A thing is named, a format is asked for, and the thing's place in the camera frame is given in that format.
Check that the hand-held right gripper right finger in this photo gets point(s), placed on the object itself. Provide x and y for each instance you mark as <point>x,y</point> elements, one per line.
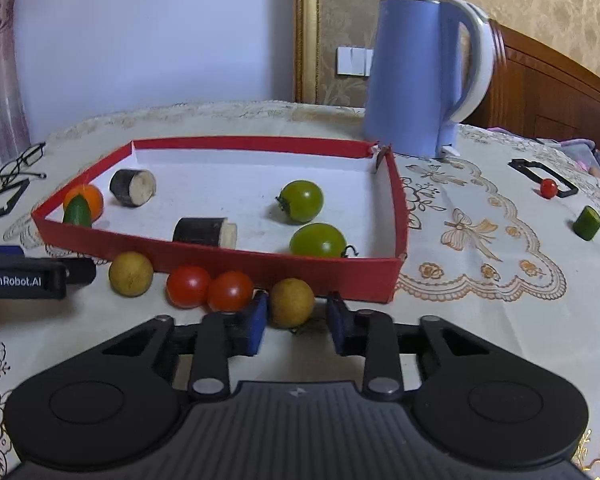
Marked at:
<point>336,325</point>

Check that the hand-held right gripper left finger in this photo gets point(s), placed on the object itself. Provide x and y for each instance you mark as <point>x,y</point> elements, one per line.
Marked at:
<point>257,325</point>

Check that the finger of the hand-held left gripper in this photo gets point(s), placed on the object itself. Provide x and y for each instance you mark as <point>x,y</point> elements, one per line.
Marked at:
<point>0,250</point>
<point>80,271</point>

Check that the yellow longan fruit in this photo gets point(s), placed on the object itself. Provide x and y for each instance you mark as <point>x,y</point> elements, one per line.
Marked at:
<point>131,273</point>
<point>291,302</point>

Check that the green cucumber piece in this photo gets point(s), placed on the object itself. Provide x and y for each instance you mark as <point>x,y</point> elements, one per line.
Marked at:
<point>587,222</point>
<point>77,212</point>

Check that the orange mandarin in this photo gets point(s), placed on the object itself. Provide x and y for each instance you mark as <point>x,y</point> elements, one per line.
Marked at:
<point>94,199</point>

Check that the green tomato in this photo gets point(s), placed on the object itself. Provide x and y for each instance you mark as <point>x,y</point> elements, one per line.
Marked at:
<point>318,241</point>
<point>302,201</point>

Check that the black sugarcane piece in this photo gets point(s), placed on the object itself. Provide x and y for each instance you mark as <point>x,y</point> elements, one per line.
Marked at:
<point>132,187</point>
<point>202,231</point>

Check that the red cardboard box tray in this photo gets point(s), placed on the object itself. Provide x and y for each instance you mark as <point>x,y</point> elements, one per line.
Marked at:
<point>220,200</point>

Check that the black eyeglasses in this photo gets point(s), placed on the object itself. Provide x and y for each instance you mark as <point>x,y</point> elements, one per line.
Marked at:
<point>39,175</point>

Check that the cream embroidered tablecloth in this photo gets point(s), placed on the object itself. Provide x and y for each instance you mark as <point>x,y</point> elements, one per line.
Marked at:
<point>480,290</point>

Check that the patterned curtain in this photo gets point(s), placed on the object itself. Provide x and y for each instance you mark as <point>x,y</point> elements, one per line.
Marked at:
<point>0,85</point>

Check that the small red cherry tomato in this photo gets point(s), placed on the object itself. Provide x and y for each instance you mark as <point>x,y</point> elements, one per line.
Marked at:
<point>548,187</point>

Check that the blue electric kettle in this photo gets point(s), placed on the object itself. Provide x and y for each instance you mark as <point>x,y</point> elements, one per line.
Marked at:
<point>405,75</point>

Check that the grey cloth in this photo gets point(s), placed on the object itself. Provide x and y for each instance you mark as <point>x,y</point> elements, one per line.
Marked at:
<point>580,150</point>

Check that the brown wooden headboard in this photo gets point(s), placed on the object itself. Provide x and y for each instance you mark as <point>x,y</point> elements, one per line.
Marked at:
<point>555,95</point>

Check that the black plastic frame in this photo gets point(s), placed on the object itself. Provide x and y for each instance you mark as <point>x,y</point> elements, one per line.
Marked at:
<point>525,170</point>
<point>22,192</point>

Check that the white wall switch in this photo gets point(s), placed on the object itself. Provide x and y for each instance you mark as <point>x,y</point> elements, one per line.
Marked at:
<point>355,61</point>

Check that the gold wall panel frame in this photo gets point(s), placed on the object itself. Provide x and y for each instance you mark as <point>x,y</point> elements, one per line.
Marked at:
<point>307,35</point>

